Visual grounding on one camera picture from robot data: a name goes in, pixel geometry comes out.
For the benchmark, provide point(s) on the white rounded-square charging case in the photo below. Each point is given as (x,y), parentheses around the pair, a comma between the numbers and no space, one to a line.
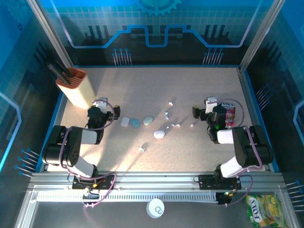
(124,121)

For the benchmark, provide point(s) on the blue charging case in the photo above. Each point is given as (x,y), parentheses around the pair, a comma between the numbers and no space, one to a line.
(135,123)

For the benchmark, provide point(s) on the pale green charging case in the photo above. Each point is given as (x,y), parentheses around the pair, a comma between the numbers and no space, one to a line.
(148,120)

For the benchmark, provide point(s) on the white oval charging case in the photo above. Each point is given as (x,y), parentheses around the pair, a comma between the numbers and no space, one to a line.
(159,134)

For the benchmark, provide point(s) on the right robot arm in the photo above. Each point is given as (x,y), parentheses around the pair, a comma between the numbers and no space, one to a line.
(249,147)

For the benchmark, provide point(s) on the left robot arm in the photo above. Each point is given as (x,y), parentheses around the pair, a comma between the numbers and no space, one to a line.
(71,147)

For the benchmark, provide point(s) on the purple candy bag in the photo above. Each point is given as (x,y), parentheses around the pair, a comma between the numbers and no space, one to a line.
(230,116)

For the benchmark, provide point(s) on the beige holder with orange rim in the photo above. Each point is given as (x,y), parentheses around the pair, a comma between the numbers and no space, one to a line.
(78,95)

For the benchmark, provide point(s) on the black utensil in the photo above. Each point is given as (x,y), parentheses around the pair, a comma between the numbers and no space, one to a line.
(57,72)
(64,68)

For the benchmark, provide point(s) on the black connector with LED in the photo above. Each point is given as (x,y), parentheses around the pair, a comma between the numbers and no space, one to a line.
(223,199)

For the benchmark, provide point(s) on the white can lid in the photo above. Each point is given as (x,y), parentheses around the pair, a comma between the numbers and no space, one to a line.
(153,205)

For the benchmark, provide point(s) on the yellow-green candy bag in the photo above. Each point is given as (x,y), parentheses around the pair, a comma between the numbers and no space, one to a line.
(263,210)

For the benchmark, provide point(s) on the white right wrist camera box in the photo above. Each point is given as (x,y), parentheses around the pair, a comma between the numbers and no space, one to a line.
(210,105)

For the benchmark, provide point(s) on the aluminium side rail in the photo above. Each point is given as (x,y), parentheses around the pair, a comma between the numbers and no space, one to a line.
(59,114)
(248,95)

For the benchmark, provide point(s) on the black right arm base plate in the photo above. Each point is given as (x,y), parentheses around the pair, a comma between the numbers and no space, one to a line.
(206,182)

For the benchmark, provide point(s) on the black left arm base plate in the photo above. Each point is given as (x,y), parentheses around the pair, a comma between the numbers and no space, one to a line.
(107,183)

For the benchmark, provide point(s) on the aluminium mounting rail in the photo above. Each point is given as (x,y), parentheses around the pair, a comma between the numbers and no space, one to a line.
(154,180)

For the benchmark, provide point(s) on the aluminium frame post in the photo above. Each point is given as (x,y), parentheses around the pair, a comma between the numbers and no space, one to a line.
(47,31)
(259,35)

